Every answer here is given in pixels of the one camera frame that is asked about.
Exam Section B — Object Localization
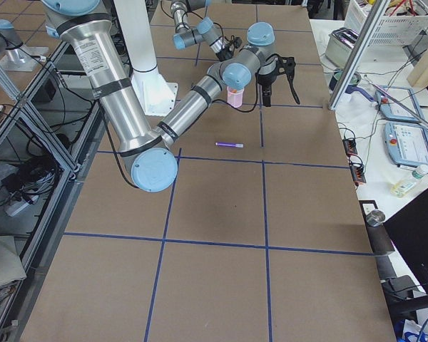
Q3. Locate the purple marker pen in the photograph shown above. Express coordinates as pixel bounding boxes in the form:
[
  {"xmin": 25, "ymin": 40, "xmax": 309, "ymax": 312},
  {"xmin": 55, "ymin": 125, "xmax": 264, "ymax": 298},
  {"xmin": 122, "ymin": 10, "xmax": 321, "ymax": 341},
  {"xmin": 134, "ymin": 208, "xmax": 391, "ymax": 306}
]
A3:
[{"xmin": 215, "ymin": 142, "xmax": 244, "ymax": 148}]

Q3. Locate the pink mesh pen holder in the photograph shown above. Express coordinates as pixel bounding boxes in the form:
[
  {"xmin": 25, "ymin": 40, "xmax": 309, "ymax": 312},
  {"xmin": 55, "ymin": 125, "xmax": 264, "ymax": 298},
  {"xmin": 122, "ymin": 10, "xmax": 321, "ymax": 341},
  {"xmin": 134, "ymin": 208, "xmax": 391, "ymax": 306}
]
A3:
[{"xmin": 227, "ymin": 86, "xmax": 244, "ymax": 108}]

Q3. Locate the silver toaster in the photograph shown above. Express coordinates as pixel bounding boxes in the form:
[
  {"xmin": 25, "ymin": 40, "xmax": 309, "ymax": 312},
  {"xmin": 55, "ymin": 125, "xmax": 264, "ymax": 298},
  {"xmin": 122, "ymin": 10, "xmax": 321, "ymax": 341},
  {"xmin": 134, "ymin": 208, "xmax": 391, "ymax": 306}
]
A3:
[{"xmin": 325, "ymin": 27, "xmax": 359, "ymax": 68}]

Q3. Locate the dark blue pot with lid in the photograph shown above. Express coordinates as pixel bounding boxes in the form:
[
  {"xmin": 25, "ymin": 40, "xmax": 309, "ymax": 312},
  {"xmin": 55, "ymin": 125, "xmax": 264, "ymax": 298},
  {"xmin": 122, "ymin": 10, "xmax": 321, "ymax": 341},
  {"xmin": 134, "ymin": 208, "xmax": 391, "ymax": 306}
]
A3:
[{"xmin": 330, "ymin": 68, "xmax": 374, "ymax": 103}]

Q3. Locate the upper orange circuit board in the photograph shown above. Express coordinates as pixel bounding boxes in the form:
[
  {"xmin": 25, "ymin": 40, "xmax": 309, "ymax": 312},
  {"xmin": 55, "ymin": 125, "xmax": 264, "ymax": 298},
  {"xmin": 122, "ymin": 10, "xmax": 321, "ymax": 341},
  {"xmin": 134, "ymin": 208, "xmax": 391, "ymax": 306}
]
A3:
[{"xmin": 342, "ymin": 138, "xmax": 357, "ymax": 156}]

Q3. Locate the orange circuit board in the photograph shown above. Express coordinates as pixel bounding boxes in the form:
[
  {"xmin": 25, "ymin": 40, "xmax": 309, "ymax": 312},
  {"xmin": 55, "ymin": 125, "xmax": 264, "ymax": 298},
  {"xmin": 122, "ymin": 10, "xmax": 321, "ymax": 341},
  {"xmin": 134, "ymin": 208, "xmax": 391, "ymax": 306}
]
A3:
[
  {"xmin": 342, "ymin": 138, "xmax": 357, "ymax": 156},
  {"xmin": 350, "ymin": 163, "xmax": 367, "ymax": 186}
]

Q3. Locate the lower orange circuit board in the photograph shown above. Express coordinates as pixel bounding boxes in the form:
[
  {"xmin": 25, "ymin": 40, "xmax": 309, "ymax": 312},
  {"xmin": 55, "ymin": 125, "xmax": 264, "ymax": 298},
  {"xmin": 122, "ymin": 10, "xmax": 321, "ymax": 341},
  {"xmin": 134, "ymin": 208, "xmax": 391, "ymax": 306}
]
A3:
[{"xmin": 350, "ymin": 163, "xmax": 367, "ymax": 186}]

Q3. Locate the upper blue teach pendant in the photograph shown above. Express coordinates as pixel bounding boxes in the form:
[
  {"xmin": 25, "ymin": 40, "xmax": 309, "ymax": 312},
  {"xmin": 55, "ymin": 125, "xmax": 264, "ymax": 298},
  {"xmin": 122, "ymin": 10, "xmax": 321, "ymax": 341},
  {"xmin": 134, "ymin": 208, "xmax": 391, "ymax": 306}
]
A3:
[{"xmin": 374, "ymin": 85, "xmax": 424, "ymax": 123}]

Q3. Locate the blue teach pendant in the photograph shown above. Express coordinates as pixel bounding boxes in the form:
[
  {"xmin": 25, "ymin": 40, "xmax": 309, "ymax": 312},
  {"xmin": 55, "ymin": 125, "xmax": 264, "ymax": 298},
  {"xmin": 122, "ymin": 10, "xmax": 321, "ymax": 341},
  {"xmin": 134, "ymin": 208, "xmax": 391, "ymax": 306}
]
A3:
[
  {"xmin": 384, "ymin": 121, "xmax": 428, "ymax": 167},
  {"xmin": 374, "ymin": 85, "xmax": 424, "ymax": 123}
]

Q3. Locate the white plastic crate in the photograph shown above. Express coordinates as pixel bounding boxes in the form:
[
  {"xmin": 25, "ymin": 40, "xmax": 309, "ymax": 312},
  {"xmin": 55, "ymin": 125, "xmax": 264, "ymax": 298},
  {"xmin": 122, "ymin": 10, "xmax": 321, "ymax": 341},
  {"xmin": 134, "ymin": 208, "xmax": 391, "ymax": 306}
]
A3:
[{"xmin": 345, "ymin": 1, "xmax": 428, "ymax": 46}]

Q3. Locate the lower blue teach pendant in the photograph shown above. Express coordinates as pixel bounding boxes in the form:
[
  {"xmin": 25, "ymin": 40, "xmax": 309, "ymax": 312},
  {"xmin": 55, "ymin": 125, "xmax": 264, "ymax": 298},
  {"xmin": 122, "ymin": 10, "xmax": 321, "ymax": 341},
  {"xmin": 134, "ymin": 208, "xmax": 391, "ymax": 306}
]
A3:
[{"xmin": 384, "ymin": 121, "xmax": 428, "ymax": 167}]

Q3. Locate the clear plastic bottle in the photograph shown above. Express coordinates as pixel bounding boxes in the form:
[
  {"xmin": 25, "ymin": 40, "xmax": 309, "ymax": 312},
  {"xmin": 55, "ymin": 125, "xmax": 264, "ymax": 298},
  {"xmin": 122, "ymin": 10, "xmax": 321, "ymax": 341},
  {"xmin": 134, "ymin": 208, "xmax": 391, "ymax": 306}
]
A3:
[{"xmin": 391, "ymin": 165, "xmax": 428, "ymax": 197}]

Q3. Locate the small metal cup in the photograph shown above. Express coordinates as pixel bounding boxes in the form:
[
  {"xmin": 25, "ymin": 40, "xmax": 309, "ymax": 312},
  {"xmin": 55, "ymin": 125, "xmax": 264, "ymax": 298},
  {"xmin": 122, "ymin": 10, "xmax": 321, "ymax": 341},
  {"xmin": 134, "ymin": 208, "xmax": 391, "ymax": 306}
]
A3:
[{"xmin": 365, "ymin": 209, "xmax": 386, "ymax": 227}]

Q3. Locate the black monitor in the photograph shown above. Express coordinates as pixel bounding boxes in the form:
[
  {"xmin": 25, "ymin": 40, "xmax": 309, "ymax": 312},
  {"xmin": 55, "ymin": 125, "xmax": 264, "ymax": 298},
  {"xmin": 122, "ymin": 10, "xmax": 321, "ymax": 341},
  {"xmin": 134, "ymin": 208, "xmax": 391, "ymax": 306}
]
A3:
[{"xmin": 384, "ymin": 188, "xmax": 428, "ymax": 293}]

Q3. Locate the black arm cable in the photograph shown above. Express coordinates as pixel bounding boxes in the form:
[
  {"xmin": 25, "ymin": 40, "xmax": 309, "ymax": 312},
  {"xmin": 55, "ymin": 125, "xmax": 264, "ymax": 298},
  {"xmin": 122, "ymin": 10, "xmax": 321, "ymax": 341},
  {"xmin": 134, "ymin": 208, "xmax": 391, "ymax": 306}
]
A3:
[{"xmin": 213, "ymin": 53, "xmax": 301, "ymax": 113}]

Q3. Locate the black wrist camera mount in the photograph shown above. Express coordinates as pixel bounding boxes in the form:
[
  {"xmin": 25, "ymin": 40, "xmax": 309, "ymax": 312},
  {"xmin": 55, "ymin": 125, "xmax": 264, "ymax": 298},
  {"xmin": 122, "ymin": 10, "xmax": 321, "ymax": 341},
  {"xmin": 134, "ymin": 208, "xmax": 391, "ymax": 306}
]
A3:
[{"xmin": 279, "ymin": 56, "xmax": 296, "ymax": 77}]

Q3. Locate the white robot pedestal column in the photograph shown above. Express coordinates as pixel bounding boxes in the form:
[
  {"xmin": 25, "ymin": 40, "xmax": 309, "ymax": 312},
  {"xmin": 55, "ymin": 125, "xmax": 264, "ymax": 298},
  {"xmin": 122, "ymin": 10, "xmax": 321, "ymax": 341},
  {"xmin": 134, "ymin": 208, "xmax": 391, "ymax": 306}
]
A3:
[{"xmin": 114, "ymin": 0, "xmax": 178, "ymax": 117}]

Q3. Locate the aluminium frame post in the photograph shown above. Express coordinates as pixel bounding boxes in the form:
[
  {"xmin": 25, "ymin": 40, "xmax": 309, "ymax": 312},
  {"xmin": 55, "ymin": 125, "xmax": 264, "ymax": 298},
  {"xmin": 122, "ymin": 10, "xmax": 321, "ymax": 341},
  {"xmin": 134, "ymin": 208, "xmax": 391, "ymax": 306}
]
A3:
[{"xmin": 328, "ymin": 0, "xmax": 389, "ymax": 110}]

